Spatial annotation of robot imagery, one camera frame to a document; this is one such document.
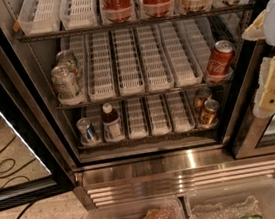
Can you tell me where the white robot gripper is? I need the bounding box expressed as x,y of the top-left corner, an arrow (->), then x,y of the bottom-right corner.
242,0 -> 275,118

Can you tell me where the red cola can middle shelf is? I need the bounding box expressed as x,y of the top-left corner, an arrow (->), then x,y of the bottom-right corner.
206,40 -> 234,77

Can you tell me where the gold can rear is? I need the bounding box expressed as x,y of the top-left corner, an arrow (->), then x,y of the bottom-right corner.
193,87 -> 212,113

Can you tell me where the gold can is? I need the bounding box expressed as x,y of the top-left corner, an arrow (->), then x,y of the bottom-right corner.
193,87 -> 212,113
198,99 -> 220,126

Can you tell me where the gold can front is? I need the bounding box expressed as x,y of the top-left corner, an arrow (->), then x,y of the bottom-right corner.
198,99 -> 220,126

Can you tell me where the stainless fridge base grille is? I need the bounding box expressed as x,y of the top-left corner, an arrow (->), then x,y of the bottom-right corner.
74,148 -> 275,210

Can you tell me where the red cola can left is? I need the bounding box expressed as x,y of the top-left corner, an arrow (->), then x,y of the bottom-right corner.
103,0 -> 133,23

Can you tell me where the blue silver energy can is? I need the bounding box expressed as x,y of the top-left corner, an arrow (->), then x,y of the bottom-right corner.
76,117 -> 100,146

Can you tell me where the white soda can rear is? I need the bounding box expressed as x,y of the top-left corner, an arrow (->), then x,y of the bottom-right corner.
56,49 -> 82,80

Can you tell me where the white soda can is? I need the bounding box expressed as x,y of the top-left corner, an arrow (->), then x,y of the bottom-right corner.
51,65 -> 83,105
56,49 -> 82,80

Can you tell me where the white soda can front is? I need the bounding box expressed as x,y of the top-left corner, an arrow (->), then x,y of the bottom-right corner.
51,65 -> 83,105

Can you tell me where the open fridge glass door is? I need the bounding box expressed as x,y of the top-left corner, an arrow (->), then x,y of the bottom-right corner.
0,0 -> 78,213

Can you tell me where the clear bin with bubble wrap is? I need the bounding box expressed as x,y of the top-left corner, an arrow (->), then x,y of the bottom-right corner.
184,177 -> 275,219

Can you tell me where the brown drink bottle white cap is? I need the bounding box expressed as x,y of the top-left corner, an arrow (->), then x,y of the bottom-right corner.
101,103 -> 123,140

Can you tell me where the white tray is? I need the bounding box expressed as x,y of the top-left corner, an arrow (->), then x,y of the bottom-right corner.
18,0 -> 61,36
59,0 -> 98,30

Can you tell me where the white tray top far left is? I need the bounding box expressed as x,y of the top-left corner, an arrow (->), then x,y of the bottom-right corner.
18,0 -> 61,36

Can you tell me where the middle wire shelf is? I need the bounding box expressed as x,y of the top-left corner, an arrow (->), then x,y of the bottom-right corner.
57,79 -> 232,110

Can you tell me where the wire shelf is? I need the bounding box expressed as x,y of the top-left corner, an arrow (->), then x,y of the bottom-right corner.
57,79 -> 232,110
78,128 -> 217,151
16,4 -> 254,43

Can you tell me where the bottom wire shelf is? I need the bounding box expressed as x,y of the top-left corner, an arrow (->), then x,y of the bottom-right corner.
78,128 -> 217,151

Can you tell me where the top wire shelf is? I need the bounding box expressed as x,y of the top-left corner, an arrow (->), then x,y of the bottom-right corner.
16,4 -> 254,43

